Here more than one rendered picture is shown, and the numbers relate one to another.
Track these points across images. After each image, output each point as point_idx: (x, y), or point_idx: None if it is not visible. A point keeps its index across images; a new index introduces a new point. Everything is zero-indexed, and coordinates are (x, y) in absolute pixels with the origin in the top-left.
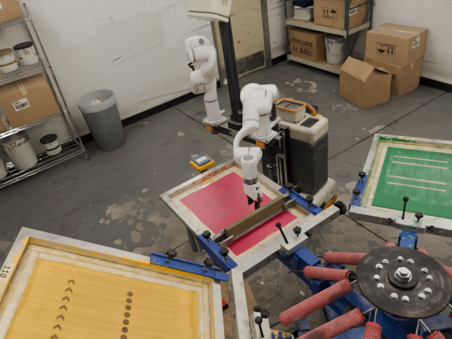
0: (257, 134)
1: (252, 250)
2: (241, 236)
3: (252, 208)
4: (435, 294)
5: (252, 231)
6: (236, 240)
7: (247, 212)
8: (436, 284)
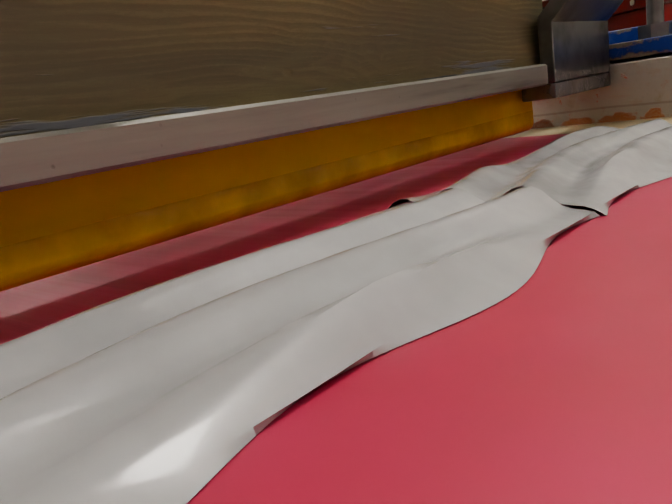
0: None
1: None
2: (451, 163)
3: (642, 340)
4: None
5: (346, 192)
6: (474, 152)
7: (655, 247)
8: None
